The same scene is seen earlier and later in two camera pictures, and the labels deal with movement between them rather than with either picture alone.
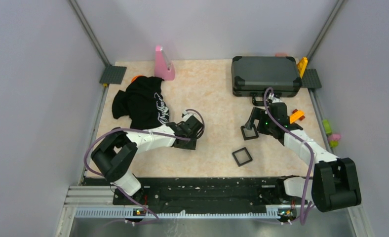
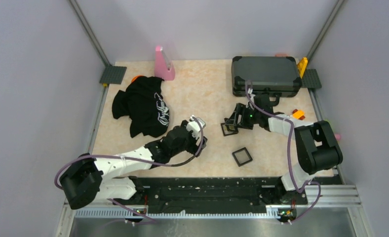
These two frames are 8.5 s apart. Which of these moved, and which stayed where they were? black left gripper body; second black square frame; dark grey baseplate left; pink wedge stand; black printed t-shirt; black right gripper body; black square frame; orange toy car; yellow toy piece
Moved: black left gripper body; black square frame; black right gripper body
Stayed: pink wedge stand; dark grey baseplate left; black printed t-shirt; orange toy car; second black square frame; yellow toy piece
